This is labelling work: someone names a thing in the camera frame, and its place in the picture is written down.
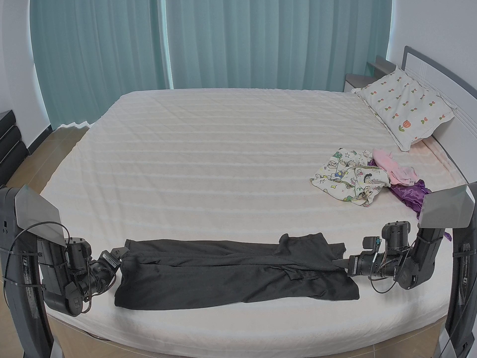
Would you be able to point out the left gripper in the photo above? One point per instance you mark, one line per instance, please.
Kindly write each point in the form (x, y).
(104, 269)

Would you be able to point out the grey white bedside table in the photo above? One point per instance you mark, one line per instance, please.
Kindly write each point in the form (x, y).
(356, 80)

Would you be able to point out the purple garment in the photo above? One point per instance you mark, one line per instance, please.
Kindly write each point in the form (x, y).
(410, 194)

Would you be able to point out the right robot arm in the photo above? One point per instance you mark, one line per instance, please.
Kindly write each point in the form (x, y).
(443, 211)

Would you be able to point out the pink garment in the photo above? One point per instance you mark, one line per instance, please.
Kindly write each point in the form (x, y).
(393, 166)

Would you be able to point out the bed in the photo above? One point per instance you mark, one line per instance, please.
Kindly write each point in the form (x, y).
(223, 144)

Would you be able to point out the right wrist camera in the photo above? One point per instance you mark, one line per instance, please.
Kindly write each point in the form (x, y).
(371, 244)

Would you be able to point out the white printed garment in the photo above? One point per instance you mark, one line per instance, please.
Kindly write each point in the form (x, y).
(346, 177)

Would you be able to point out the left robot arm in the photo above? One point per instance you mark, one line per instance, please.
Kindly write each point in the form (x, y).
(26, 237)

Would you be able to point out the blue-green curtain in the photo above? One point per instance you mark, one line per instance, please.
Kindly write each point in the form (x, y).
(279, 28)
(100, 43)

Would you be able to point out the black chest of drawers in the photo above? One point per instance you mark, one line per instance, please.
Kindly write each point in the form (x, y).
(9, 144)

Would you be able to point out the white printed pillow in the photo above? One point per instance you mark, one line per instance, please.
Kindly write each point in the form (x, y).
(402, 103)

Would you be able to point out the black T-shirt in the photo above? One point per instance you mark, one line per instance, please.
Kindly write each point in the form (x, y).
(223, 274)

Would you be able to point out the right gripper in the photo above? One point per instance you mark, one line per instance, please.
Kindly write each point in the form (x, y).
(367, 265)

